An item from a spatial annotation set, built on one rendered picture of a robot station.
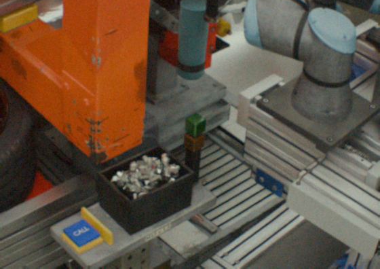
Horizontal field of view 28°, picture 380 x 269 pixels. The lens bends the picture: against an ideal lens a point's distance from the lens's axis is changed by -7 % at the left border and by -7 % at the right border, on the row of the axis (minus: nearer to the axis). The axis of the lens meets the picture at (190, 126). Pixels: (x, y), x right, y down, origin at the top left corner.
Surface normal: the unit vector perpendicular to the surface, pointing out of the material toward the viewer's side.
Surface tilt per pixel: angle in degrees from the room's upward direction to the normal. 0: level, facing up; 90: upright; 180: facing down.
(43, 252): 90
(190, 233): 0
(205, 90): 0
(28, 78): 90
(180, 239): 0
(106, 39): 90
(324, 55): 90
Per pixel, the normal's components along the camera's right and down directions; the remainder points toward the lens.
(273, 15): -0.25, -0.22
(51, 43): -0.74, 0.37
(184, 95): 0.06, -0.80
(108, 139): 0.67, 0.48
